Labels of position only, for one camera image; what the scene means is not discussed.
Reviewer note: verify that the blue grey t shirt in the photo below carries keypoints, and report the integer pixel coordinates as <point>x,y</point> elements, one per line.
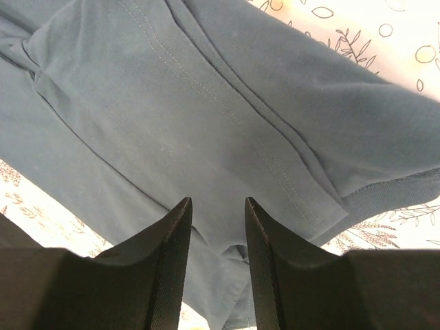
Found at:
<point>189,120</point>

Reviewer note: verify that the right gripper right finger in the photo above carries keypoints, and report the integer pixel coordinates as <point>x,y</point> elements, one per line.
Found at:
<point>297,285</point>

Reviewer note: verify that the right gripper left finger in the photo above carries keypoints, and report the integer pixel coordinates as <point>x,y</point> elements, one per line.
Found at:
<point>137,284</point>

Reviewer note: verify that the floral table mat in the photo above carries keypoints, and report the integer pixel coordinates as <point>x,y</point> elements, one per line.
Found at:
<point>395,41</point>

